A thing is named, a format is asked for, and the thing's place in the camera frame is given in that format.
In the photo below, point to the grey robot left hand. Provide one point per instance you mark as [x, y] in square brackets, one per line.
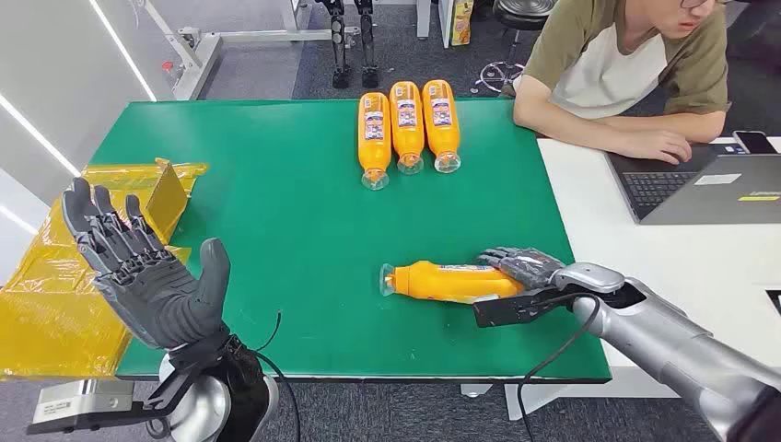
[152, 293]

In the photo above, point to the person's right hand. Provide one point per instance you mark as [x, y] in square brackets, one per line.
[659, 146]

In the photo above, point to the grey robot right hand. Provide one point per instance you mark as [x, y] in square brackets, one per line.
[531, 265]

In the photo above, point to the orange juice bottle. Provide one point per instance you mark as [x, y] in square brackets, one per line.
[407, 122]
[374, 131]
[441, 119]
[451, 282]

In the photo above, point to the person's right forearm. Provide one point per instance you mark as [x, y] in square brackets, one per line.
[561, 125]

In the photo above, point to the person's left forearm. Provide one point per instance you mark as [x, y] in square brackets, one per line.
[677, 127]

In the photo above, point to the grey laptop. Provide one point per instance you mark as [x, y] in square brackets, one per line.
[701, 189]

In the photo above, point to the person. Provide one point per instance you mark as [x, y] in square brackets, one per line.
[610, 67]

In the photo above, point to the black smartphone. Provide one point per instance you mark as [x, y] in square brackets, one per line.
[755, 142]

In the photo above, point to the yellow plastic wrapped box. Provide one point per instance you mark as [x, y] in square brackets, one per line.
[49, 305]

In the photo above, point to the grey table foot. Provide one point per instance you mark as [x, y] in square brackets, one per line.
[476, 390]

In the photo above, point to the green table mat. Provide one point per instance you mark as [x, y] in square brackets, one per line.
[293, 244]

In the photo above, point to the black stool with chrome base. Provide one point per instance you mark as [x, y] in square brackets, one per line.
[518, 18]

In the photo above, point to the black object at table edge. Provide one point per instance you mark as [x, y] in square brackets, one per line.
[775, 302]

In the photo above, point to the yellow carton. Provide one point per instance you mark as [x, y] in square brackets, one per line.
[462, 23]

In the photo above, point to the white desk panel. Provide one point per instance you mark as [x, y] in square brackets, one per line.
[423, 18]

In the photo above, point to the black robot leg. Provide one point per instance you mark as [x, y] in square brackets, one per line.
[368, 43]
[338, 43]

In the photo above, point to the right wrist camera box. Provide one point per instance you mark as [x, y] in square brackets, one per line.
[500, 310]

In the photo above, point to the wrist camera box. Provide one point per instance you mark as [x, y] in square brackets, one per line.
[79, 405]
[500, 310]

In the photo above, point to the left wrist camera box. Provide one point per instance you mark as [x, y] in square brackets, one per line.
[79, 405]

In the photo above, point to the white metal frame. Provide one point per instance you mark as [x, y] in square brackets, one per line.
[201, 61]

